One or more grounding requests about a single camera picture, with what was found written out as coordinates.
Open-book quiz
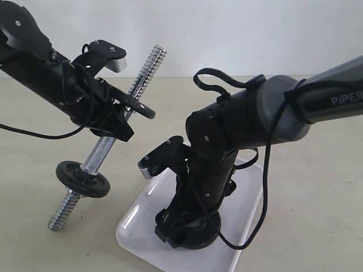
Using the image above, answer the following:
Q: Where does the black weight plate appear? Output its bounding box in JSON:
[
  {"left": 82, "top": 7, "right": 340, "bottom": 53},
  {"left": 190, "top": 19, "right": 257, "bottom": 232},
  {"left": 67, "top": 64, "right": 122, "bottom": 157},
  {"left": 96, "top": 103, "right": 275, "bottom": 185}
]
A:
[
  {"left": 110, "top": 87, "right": 156, "bottom": 119},
  {"left": 56, "top": 160, "right": 111, "bottom": 198},
  {"left": 167, "top": 212, "right": 221, "bottom": 250}
]

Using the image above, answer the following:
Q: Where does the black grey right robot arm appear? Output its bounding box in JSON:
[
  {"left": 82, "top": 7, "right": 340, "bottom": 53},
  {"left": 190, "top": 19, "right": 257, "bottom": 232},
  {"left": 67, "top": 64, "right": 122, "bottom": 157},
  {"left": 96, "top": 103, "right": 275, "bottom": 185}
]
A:
[{"left": 149, "top": 57, "right": 362, "bottom": 249}]

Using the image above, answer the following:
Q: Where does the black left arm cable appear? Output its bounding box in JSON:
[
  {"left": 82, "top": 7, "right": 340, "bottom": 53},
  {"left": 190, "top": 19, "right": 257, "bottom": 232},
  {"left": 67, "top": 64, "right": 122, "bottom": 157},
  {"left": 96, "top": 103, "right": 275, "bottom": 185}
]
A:
[{"left": 0, "top": 61, "right": 99, "bottom": 140}]

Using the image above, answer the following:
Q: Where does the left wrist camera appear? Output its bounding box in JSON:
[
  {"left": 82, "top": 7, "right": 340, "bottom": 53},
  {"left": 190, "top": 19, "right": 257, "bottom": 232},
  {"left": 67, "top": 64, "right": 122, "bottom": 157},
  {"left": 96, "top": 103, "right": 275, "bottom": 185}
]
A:
[{"left": 81, "top": 39, "right": 127, "bottom": 76}]

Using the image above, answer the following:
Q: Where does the white rectangular plastic tray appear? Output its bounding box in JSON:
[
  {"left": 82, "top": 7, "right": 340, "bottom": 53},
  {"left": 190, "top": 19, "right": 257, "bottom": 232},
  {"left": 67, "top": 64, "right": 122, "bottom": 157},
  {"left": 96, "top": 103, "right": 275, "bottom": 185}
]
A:
[{"left": 116, "top": 164, "right": 263, "bottom": 271}]

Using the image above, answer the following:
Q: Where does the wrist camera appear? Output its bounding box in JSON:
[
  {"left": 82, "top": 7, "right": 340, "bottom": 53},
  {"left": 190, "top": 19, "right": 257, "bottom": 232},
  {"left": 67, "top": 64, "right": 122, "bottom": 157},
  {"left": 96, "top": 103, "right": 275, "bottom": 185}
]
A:
[
  {"left": 138, "top": 135, "right": 190, "bottom": 180},
  {"left": 81, "top": 39, "right": 127, "bottom": 76}
]

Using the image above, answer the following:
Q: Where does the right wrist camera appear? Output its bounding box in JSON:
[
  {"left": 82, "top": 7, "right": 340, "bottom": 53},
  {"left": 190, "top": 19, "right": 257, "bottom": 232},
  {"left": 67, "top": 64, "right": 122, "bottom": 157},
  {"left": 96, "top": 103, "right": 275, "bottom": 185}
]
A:
[{"left": 138, "top": 135, "right": 190, "bottom": 180}]

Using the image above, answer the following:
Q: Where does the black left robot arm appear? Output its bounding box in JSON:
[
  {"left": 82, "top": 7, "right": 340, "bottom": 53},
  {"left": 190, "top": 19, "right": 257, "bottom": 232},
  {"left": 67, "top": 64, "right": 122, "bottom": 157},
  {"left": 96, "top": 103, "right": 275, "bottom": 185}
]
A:
[{"left": 1, "top": 1, "right": 134, "bottom": 142}]

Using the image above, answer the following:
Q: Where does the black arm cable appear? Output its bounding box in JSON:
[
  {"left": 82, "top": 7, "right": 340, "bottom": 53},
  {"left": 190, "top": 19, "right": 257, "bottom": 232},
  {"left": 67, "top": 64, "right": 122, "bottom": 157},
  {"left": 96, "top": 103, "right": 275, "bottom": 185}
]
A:
[
  {"left": 175, "top": 67, "right": 310, "bottom": 250},
  {"left": 0, "top": 61, "right": 99, "bottom": 140}
]

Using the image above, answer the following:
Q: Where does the chrome threaded dumbbell bar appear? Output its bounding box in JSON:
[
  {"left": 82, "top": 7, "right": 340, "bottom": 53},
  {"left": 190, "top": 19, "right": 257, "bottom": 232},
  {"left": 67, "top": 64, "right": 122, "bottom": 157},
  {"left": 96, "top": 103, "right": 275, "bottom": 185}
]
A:
[{"left": 48, "top": 45, "right": 167, "bottom": 232}]

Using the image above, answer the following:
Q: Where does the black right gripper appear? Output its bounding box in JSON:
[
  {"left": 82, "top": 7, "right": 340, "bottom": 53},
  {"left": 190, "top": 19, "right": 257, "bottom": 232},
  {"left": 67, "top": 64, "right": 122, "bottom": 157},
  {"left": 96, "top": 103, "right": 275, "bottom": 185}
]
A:
[{"left": 155, "top": 167, "right": 237, "bottom": 243}]

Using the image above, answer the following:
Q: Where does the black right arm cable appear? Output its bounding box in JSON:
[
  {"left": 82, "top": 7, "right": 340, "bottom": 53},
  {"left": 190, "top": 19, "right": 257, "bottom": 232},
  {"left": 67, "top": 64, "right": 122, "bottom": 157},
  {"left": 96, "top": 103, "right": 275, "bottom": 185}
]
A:
[{"left": 175, "top": 67, "right": 310, "bottom": 250}]

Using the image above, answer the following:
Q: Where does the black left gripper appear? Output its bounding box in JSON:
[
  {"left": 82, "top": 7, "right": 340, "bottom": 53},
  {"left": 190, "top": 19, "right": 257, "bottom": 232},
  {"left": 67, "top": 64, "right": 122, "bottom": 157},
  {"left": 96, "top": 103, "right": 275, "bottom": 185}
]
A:
[{"left": 61, "top": 61, "right": 134, "bottom": 141}]

